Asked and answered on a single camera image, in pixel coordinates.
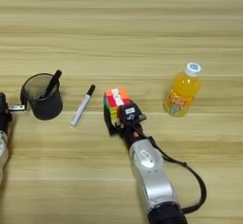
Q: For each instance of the white marker with black cap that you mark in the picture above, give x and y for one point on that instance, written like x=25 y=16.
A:
x=80 y=109

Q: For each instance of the black mesh pen cup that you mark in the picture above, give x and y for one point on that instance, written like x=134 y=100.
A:
x=47 y=107

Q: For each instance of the orange juice bottle white cap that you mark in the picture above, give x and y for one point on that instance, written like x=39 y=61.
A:
x=183 y=88

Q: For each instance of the black marker pen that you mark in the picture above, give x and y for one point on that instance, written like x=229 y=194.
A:
x=54 y=80

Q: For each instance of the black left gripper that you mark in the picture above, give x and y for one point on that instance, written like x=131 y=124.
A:
x=4 y=120

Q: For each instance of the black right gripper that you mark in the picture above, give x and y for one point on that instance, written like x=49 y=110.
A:
x=131 y=133

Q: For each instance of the colourful puzzle cube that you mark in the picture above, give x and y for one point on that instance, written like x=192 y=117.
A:
x=115 y=99

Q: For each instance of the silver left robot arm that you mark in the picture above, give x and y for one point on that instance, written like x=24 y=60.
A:
x=2 y=152

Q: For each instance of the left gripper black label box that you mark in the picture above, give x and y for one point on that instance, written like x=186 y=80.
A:
x=2 y=99

